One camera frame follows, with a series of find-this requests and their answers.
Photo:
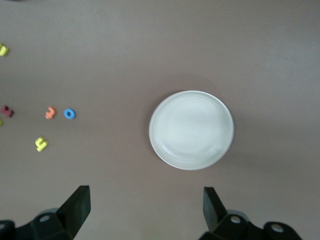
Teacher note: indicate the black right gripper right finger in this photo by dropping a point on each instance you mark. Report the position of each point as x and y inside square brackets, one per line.
[215, 212]

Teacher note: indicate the beige brown plate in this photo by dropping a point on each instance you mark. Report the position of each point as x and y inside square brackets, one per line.
[191, 130]

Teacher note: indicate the orange foam letter t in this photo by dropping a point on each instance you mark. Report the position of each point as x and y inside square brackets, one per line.
[50, 113]

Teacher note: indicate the yellow foam letter u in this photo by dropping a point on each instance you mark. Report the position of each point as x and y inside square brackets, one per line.
[3, 50]

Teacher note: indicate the maroon foam letter k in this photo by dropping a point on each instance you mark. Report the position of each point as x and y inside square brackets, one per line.
[7, 111]

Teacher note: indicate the yellow foam letter h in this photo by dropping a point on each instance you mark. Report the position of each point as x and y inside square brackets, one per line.
[40, 144]

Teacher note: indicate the blue foam letter o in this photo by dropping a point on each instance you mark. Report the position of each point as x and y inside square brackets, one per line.
[65, 113]

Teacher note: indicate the brown paper table cover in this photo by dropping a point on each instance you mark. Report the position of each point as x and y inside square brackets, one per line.
[160, 50]

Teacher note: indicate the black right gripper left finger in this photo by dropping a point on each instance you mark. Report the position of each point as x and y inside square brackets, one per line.
[73, 212]

